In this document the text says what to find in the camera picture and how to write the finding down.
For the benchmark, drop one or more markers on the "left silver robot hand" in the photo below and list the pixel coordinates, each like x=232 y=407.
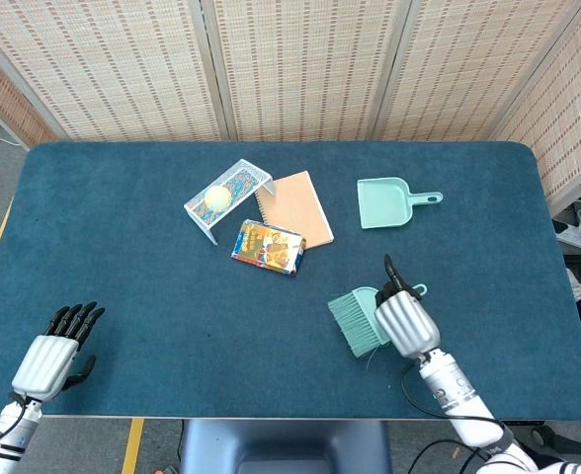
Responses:
x=46 y=363

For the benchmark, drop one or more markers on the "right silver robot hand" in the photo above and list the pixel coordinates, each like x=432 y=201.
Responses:
x=406 y=323

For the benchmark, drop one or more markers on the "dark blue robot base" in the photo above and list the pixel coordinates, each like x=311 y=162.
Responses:
x=285 y=449

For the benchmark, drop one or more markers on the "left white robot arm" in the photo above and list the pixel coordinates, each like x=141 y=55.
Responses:
x=9 y=434

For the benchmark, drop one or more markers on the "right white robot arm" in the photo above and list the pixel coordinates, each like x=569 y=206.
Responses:
x=461 y=400

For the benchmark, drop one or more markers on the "mint green dustpan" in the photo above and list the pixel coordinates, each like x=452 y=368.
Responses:
x=382 y=202

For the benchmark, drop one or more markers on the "blue felt table cover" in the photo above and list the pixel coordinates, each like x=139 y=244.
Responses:
x=172 y=306

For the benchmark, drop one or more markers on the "colourful orange snack box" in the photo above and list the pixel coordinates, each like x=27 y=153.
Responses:
x=268 y=247

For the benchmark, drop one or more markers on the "brown spiral notebook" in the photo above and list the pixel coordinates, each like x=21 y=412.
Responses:
x=295 y=207

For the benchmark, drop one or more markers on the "yellow tennis ball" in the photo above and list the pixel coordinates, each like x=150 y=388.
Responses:
x=217 y=198

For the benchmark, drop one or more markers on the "woven bamboo folding screen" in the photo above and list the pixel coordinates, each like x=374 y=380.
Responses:
x=300 y=69

